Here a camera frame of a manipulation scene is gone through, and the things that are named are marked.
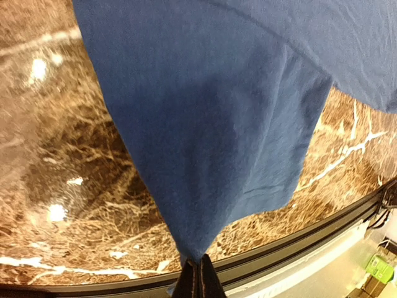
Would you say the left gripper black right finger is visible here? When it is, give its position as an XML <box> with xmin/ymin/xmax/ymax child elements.
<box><xmin>198</xmin><ymin>254</ymin><xmax>226</xmax><ymax>298</ymax></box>

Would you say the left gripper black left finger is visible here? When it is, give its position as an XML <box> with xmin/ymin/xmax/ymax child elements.
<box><xmin>177</xmin><ymin>260</ymin><xmax>199</xmax><ymax>298</ymax></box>

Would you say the navy blue t-shirt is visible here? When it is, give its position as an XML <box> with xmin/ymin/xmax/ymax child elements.
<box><xmin>71</xmin><ymin>0</ymin><xmax>397</xmax><ymax>296</ymax></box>

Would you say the green box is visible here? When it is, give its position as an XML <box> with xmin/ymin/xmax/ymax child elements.
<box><xmin>365</xmin><ymin>255</ymin><xmax>395</xmax><ymax>284</ymax></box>

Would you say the black curved front rail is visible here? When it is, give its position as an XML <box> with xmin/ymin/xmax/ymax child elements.
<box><xmin>1</xmin><ymin>179</ymin><xmax>396</xmax><ymax>297</ymax></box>

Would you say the white slotted cable duct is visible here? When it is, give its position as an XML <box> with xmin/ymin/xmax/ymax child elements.
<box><xmin>226</xmin><ymin>222</ymin><xmax>379</xmax><ymax>297</ymax></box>

